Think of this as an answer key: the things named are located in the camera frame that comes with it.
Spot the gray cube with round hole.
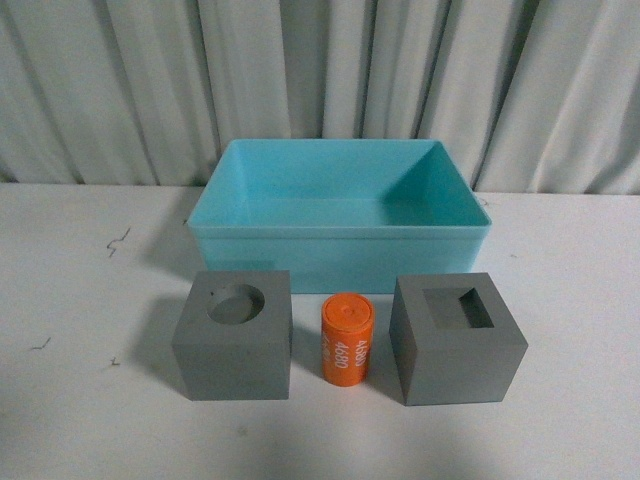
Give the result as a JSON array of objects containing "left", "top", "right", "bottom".
[{"left": 171, "top": 271, "right": 293, "bottom": 401}]

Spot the orange cylinder with white numbers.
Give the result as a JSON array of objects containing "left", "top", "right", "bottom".
[{"left": 321, "top": 292, "right": 375, "bottom": 387}]

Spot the white pleated curtain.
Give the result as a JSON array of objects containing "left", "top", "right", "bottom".
[{"left": 1, "top": 1, "right": 639, "bottom": 194}]

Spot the light blue plastic box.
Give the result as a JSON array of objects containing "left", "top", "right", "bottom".
[{"left": 188, "top": 139, "right": 491, "bottom": 294}]

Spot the gray cube with square hole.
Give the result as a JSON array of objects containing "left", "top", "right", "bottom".
[{"left": 389, "top": 273, "right": 528, "bottom": 406}]

